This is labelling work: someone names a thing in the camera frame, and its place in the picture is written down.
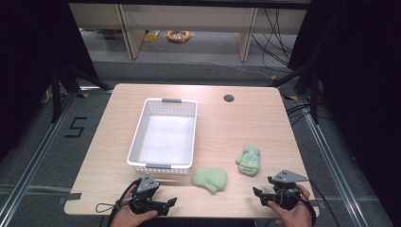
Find yellow packet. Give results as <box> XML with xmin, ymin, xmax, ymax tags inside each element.
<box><xmin>143</xmin><ymin>29</ymin><xmax>162</xmax><ymax>44</ymax></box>

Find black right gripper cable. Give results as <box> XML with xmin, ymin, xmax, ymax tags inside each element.
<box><xmin>296</xmin><ymin>178</ymin><xmax>342</xmax><ymax>227</ymax></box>

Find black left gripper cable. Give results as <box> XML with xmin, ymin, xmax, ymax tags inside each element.
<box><xmin>95</xmin><ymin>178</ymin><xmax>143</xmax><ymax>227</ymax></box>

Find orange cable coil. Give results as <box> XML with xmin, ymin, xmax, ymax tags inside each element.
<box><xmin>166</xmin><ymin>29</ymin><xmax>192</xmax><ymax>44</ymax></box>

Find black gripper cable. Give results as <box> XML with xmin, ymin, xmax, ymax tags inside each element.
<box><xmin>296</xmin><ymin>178</ymin><xmax>342</xmax><ymax>227</ymax></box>
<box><xmin>95</xmin><ymin>178</ymin><xmax>143</xmax><ymax>227</ymax></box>

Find black metal stand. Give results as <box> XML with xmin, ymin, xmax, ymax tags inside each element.
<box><xmin>49</xmin><ymin>63</ymin><xmax>112</xmax><ymax>125</ymax></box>
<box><xmin>268</xmin><ymin>61</ymin><xmax>320</xmax><ymax>125</ymax></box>

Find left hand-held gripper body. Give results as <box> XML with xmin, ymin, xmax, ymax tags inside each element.
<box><xmin>128</xmin><ymin>174</ymin><xmax>161</xmax><ymax>216</ymax></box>

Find white plastic basket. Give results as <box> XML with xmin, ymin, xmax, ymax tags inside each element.
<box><xmin>126</xmin><ymin>97</ymin><xmax>199</xmax><ymax>175</ymax></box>

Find aluminium floor rail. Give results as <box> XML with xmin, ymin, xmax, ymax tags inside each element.
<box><xmin>0</xmin><ymin>90</ymin><xmax>79</xmax><ymax>223</ymax></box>
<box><xmin>298</xmin><ymin>94</ymin><xmax>371</xmax><ymax>227</ymax></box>

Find plain green mitten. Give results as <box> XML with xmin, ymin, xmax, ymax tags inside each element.
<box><xmin>191</xmin><ymin>167</ymin><xmax>228</xmax><ymax>194</ymax></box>

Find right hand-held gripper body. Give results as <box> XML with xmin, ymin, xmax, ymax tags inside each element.
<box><xmin>271</xmin><ymin>169</ymin><xmax>310</xmax><ymax>211</ymax></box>

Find black floor cables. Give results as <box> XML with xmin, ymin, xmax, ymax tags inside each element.
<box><xmin>284</xmin><ymin>101</ymin><xmax>333</xmax><ymax>128</ymax></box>

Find person's left hand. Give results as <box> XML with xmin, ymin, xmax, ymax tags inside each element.
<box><xmin>110</xmin><ymin>184</ymin><xmax>159</xmax><ymax>227</ymax></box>

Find person's right hand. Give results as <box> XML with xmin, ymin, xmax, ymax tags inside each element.
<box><xmin>267</xmin><ymin>183</ymin><xmax>314</xmax><ymax>227</ymax></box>

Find thin white floor cable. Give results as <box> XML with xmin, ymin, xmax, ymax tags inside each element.
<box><xmin>150</xmin><ymin>40</ymin><xmax>276</xmax><ymax>80</ymax></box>

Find hanging black cables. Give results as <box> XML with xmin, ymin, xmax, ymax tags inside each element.
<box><xmin>250</xmin><ymin>8</ymin><xmax>295</xmax><ymax>68</ymax></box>

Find green mitten with face print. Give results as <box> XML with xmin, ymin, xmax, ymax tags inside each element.
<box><xmin>235</xmin><ymin>145</ymin><xmax>262</xmax><ymax>177</ymax></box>

